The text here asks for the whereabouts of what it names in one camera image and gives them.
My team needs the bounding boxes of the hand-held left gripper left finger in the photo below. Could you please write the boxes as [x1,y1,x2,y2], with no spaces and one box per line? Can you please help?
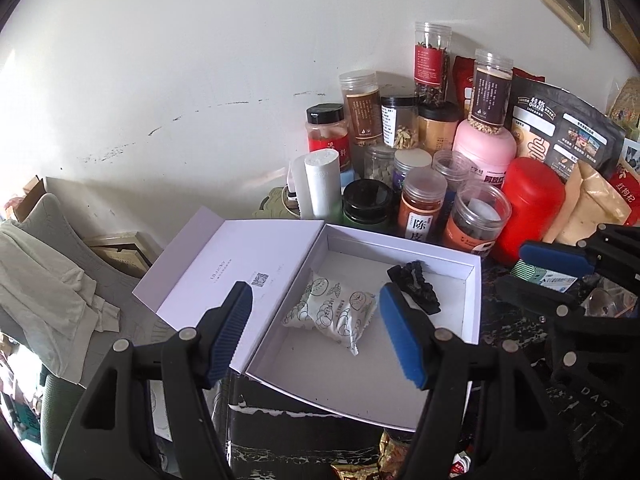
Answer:
[52,281,254,480]

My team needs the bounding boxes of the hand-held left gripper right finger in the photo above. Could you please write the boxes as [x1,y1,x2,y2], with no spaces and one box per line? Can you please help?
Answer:
[378,282,583,480]

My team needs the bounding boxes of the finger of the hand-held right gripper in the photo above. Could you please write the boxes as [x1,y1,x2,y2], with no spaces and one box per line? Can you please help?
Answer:
[495,275,596,341]
[519,223,640,281]

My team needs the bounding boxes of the white gift box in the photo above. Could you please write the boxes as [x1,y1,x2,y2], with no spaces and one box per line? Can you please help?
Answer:
[132,206,483,432]

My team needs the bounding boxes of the green and white medicine box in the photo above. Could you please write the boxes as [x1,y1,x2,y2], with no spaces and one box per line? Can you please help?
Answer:
[510,260,581,293]

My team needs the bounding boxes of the black scrunchie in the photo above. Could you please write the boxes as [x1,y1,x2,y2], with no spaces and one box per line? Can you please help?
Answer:
[386,260,442,317]

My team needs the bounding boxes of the red canister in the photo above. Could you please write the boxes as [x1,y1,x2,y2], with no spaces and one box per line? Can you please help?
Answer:
[492,156,566,266]

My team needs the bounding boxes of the beige powder pouch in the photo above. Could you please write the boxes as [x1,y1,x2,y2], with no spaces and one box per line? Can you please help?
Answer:
[542,160,631,246]

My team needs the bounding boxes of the clear glass cup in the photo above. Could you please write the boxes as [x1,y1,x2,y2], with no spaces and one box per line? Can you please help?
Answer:
[575,280,640,321]

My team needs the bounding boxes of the white printed snack packet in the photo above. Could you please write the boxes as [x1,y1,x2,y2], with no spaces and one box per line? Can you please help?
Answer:
[281,269,377,357]

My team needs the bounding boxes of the wide jar with orange label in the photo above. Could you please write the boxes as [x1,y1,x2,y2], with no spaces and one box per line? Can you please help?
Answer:
[442,180,512,260]

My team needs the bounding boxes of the red pouch with white print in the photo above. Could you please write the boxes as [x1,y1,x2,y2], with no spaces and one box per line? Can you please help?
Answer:
[607,157,640,228]

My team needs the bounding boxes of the brown gold snack packet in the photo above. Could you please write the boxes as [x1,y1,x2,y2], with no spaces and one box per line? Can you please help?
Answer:
[330,430,421,480]

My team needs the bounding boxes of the jar of orange powder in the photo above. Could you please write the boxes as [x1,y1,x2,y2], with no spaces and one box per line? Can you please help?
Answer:
[398,166,447,243]

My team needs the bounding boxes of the black and white photo card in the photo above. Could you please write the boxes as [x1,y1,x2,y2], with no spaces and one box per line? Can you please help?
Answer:
[621,139,640,173]

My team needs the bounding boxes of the black food pouch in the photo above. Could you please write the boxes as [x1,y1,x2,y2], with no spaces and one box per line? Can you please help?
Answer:
[505,67,627,181]

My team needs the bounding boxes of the pink plastic jar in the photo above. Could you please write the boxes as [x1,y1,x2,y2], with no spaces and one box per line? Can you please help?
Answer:
[452,119,517,181]

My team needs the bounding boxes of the green ornament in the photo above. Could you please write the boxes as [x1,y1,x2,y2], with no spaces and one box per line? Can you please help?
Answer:
[251,186,301,220]

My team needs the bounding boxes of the dark green jar black lid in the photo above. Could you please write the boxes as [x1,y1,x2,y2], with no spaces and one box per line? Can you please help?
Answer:
[342,179,393,233]

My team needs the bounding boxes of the clear-lid plastic jar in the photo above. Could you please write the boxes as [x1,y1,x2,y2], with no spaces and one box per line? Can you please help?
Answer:
[431,149,473,201]

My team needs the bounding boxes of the small red white packet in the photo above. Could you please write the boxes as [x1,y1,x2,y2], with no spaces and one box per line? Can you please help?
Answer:
[447,452,473,480]

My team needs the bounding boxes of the white paper roll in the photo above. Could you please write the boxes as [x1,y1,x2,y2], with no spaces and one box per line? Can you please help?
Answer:
[305,149,343,221]

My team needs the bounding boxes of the woven straw fan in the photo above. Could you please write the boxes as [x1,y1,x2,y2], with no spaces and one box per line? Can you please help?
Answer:
[606,77,640,133]

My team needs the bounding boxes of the white-lid jar purple label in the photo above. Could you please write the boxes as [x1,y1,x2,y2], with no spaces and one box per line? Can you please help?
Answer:
[392,150,433,191]

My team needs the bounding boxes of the jar of yellow powder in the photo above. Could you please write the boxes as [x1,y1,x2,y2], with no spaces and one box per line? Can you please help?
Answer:
[417,101,461,156]

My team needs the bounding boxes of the clear jar of white tablets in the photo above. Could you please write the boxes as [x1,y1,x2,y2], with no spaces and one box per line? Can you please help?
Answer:
[364,144,398,186]

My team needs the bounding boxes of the tall jar with brown label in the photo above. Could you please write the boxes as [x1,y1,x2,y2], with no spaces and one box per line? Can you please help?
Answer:
[469,48,515,133]

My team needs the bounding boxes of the white cloth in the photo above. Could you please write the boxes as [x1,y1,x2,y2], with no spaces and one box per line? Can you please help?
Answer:
[0,222,121,386]

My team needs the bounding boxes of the dark office chair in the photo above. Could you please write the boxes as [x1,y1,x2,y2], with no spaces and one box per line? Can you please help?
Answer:
[40,375,88,466]

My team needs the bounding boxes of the black-lid jar of dried slices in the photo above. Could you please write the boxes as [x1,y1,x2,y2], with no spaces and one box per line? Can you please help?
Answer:
[381,95,420,150]

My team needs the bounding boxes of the black-lid spice jar red label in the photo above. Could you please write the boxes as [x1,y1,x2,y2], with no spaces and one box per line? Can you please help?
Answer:
[306,103,351,173]

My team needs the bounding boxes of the clear-lid jar with brown label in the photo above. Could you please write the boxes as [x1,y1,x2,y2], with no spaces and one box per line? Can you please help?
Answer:
[339,71,383,153]

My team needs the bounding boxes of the tall jar with red label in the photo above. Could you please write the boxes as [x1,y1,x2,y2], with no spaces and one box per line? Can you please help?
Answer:
[414,21,452,106]

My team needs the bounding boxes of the cardboard box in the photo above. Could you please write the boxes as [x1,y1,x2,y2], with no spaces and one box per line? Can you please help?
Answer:
[12,175,48,223]

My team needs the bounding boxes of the wooden picture frame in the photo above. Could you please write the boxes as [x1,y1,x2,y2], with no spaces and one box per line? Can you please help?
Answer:
[87,231,165,278]

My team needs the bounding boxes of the dark picture frame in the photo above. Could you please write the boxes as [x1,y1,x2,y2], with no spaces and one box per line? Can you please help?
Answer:
[595,0,640,68]

